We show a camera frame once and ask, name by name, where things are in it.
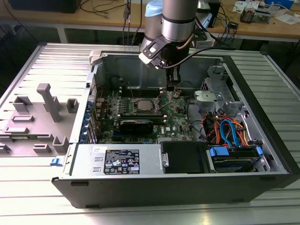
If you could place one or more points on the grey electronic device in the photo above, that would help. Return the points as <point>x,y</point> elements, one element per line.
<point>262,16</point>

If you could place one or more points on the hard disk in blue carrier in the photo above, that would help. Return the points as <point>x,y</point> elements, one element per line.
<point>219,152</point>

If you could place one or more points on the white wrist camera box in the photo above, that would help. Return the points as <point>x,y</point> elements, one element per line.
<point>145,58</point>

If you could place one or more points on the white printed papers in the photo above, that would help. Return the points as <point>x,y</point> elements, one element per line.
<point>243,4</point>

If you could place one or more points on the clear plastic bag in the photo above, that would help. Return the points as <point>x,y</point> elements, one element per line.
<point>279,7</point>

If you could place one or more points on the silver latch bracket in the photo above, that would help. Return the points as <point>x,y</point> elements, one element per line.
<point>204,96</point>

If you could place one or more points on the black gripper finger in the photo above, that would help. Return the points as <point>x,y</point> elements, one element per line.
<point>177,73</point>
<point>170,79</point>

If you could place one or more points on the large black box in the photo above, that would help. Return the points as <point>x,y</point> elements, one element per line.
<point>47,5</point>

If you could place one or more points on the black open PC case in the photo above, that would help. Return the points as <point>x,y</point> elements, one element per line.
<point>152,192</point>

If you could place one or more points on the black graphics card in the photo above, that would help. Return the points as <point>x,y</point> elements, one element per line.
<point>136,127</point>

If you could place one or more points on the grey parts rack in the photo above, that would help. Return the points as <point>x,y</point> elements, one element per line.
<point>35,126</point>

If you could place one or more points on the silver power supply unit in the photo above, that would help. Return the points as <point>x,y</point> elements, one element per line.
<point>150,161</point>

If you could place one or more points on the black tower device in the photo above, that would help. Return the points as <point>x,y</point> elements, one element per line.
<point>216,14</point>

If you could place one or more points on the CPU socket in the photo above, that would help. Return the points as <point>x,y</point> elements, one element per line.
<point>136,106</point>

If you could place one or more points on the green motherboard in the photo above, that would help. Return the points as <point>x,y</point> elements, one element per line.
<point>174,117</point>

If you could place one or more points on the round coin battery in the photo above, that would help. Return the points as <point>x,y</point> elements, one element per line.
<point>176,95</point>

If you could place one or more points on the white labelled box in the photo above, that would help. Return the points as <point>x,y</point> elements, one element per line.
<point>210,42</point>

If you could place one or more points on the silver metal drive cage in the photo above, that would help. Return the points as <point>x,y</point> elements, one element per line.
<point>230,105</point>

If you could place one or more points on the white paper sheet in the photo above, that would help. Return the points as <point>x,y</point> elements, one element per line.
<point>287,19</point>

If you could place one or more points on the wooden desk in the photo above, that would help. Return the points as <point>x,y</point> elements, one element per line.
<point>58,16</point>

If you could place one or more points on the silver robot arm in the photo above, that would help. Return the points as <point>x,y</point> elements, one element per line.
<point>178,21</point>

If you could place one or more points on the copper finned heatsink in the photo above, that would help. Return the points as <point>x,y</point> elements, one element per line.
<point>247,15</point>

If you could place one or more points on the silver CPU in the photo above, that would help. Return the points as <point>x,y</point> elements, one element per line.
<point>145,104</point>

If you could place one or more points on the blue card retainer clip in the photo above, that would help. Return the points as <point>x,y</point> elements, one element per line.
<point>87,116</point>
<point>83,137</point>
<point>85,124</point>
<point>89,106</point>

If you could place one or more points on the small black box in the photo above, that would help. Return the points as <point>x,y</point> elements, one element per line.
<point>234,24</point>

